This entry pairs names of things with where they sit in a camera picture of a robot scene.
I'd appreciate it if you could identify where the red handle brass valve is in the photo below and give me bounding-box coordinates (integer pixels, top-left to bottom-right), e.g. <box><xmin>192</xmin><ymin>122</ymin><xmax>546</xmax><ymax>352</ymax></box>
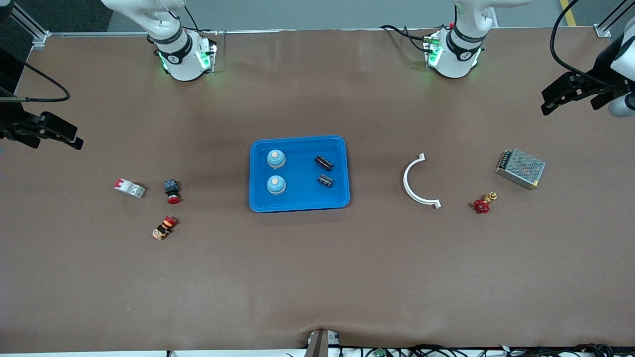
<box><xmin>472</xmin><ymin>192</ymin><xmax>498</xmax><ymax>215</ymax></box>

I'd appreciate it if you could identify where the metal mesh power supply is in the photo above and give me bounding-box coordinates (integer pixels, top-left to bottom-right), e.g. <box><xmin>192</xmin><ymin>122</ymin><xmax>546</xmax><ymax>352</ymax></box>
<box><xmin>495</xmin><ymin>148</ymin><xmax>547</xmax><ymax>190</ymax></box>

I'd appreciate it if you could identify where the metal table clamp bracket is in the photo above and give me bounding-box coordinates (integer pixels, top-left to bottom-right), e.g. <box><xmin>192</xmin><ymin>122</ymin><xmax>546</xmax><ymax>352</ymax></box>
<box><xmin>305</xmin><ymin>329</ymin><xmax>341</xmax><ymax>357</ymax></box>

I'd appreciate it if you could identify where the aluminium table edge rail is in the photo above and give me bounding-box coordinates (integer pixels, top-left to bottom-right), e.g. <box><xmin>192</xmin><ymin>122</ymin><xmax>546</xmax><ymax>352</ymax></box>
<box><xmin>47</xmin><ymin>24</ymin><xmax>603</xmax><ymax>38</ymax></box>

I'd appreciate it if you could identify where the black left base cable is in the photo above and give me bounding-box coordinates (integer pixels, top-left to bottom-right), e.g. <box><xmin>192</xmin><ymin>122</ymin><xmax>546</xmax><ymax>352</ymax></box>
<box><xmin>381</xmin><ymin>24</ymin><xmax>437</xmax><ymax>54</ymax></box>

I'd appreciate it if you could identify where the aluminium frame post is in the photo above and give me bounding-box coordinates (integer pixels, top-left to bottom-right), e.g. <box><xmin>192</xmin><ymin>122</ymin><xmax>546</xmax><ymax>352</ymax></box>
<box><xmin>594</xmin><ymin>0</ymin><xmax>635</xmax><ymax>38</ymax></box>
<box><xmin>9</xmin><ymin>2</ymin><xmax>50</xmax><ymax>50</ymax></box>

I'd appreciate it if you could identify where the black cable bundle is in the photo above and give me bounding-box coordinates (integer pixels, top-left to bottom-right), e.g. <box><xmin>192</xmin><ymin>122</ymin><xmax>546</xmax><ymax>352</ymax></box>
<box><xmin>340</xmin><ymin>343</ymin><xmax>635</xmax><ymax>357</ymax></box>

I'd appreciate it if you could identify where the white curved plastic bracket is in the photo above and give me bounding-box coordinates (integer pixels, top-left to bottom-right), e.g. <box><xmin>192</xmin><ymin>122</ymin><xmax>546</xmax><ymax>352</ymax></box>
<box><xmin>403</xmin><ymin>153</ymin><xmax>442</xmax><ymax>210</ymax></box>

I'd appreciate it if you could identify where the orange black red push button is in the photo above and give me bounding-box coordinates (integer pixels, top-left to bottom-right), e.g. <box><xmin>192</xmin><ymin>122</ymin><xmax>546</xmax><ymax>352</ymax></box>
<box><xmin>152</xmin><ymin>215</ymin><xmax>178</xmax><ymax>241</ymax></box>

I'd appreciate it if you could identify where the blue plastic tray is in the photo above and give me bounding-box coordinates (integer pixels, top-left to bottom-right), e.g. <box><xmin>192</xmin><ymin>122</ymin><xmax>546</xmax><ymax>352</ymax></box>
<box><xmin>249</xmin><ymin>135</ymin><xmax>351</xmax><ymax>213</ymax></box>

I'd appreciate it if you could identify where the black red emergency stop button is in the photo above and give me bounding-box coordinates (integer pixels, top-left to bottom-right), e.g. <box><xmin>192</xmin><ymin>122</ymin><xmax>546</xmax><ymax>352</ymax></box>
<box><xmin>164</xmin><ymin>179</ymin><xmax>182</xmax><ymax>205</ymax></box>

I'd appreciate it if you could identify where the white red circuit breaker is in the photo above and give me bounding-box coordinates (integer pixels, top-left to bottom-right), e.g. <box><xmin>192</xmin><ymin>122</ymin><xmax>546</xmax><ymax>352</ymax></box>
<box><xmin>114</xmin><ymin>178</ymin><xmax>146</xmax><ymax>199</ymax></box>

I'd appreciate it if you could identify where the brown table mat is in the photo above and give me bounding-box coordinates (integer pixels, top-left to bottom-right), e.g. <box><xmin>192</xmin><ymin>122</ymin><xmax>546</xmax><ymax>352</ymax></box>
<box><xmin>0</xmin><ymin>27</ymin><xmax>635</xmax><ymax>354</ymax></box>

